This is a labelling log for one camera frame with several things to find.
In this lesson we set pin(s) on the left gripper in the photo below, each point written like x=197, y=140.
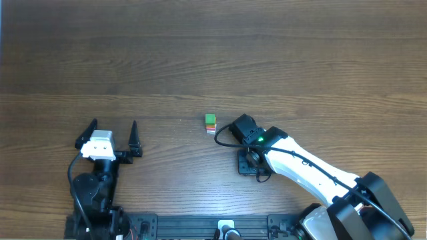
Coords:
x=124, y=156

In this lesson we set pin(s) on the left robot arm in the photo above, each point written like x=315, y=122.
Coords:
x=96, y=190

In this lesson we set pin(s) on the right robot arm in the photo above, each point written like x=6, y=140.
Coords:
x=300, y=166

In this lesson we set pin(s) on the white cube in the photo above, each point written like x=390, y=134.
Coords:
x=211, y=132

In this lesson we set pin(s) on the green cube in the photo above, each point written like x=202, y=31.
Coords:
x=210, y=119

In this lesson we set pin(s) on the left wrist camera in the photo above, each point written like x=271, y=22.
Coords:
x=98, y=145

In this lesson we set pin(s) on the mounting rail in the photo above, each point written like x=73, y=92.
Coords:
x=193, y=226

